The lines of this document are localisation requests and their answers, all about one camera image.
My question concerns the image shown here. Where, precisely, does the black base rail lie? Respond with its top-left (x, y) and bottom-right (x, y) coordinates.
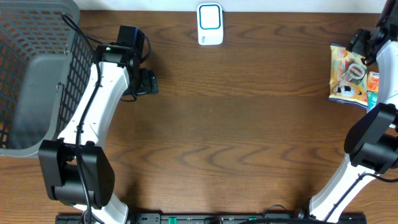
top-left (55, 212), bottom-right (368, 224)

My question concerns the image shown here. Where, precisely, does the dark green round-label packet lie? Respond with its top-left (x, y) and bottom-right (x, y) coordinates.
top-left (341, 62), bottom-right (367, 85)

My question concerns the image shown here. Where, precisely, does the white barcode scanner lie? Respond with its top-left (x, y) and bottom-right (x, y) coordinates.
top-left (197, 2), bottom-right (224, 45)

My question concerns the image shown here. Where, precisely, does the large yellow snack bag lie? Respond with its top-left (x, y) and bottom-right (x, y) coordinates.
top-left (328, 44), bottom-right (368, 109)

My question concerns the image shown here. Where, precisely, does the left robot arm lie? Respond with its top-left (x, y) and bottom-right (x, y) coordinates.
top-left (38, 26), bottom-right (159, 223)

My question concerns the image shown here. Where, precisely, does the green white packet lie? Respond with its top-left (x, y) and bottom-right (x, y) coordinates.
top-left (366, 91), bottom-right (378, 113)

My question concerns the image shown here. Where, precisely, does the orange small packet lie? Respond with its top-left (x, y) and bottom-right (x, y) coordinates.
top-left (367, 72), bottom-right (379, 92)

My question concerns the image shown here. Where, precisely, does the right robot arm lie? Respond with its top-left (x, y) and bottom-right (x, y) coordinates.
top-left (308, 0), bottom-right (397, 223)

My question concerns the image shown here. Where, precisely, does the grey plastic mesh basket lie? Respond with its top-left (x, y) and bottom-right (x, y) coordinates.
top-left (1, 0), bottom-right (91, 157)

